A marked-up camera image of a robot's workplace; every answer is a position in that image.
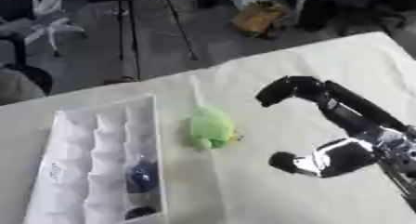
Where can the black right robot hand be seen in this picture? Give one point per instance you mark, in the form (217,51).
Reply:
(346,116)

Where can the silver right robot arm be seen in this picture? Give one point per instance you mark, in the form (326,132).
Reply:
(403,178)

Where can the white compartment box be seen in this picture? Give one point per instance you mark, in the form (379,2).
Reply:
(97,162)

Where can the yellow bag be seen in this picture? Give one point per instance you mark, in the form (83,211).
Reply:
(260,19)

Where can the green soft toy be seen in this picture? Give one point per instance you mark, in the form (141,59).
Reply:
(210,129)

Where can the dark blue round object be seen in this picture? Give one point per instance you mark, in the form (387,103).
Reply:
(143,177)

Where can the black round object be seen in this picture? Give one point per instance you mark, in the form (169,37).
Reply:
(140,212)

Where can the black tripod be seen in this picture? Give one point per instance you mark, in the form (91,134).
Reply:
(135,23)

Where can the white office chair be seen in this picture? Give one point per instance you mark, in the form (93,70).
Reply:
(46,20)

